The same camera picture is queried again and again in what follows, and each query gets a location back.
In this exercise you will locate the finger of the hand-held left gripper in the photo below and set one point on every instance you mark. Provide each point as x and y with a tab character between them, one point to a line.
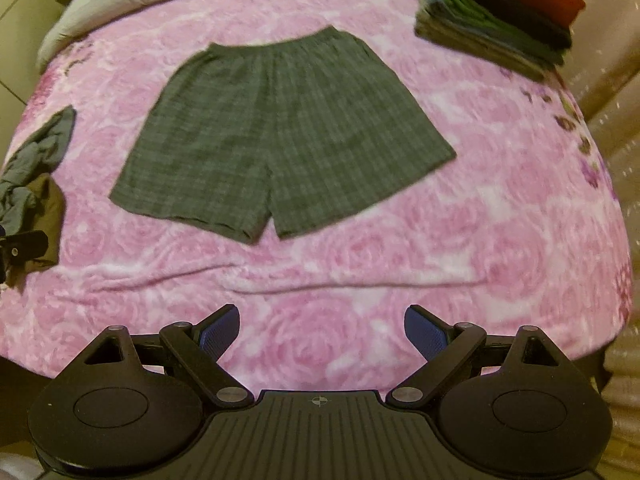
25	247

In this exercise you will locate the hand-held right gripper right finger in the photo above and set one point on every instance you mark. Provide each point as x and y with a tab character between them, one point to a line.
425	332

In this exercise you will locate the blue-grey garment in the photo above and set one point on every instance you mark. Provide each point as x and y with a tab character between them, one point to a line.
30	160

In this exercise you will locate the stack of folded clothes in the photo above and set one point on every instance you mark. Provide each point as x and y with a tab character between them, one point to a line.
500	25

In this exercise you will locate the cream wardrobe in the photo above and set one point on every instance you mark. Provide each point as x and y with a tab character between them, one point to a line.
15	60

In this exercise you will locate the brown garment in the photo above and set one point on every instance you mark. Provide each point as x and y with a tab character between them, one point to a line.
50	205

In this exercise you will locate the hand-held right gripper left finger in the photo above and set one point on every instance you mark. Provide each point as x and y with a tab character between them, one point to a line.
220	332

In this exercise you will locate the grey plaid shorts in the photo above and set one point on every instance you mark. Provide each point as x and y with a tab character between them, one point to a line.
280	125

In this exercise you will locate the pink floral blanket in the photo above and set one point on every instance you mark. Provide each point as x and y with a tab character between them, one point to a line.
400	240

